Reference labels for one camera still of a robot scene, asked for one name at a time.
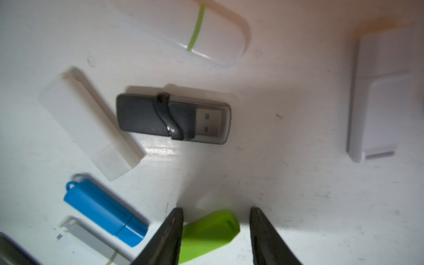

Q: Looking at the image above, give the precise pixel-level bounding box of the white flat usb drive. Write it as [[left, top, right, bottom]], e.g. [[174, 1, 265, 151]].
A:
[[348, 26, 416, 163]]

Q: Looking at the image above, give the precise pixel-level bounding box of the blue usb drive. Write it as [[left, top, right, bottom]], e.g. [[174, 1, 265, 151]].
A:
[[64, 180, 148, 247]]

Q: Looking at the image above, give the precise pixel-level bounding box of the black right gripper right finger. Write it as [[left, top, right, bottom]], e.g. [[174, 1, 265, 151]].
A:
[[250, 207, 301, 265]]

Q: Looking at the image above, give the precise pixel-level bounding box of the white slider usb drive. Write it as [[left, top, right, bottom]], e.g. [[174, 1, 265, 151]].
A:
[[56, 218, 131, 265]]

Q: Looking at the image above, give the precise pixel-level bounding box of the green usb drive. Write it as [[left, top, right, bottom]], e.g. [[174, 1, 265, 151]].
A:
[[178, 210, 240, 265]]

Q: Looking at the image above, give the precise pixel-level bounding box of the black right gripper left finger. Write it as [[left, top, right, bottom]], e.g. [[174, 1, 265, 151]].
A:
[[131, 208, 184, 265]]

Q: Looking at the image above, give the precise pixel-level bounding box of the black clear-cap usb drive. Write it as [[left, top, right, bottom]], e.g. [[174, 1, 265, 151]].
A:
[[116, 92, 231, 145]]

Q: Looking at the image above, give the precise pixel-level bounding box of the white green-band usb drive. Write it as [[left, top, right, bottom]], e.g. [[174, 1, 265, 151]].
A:
[[113, 1, 247, 66]]

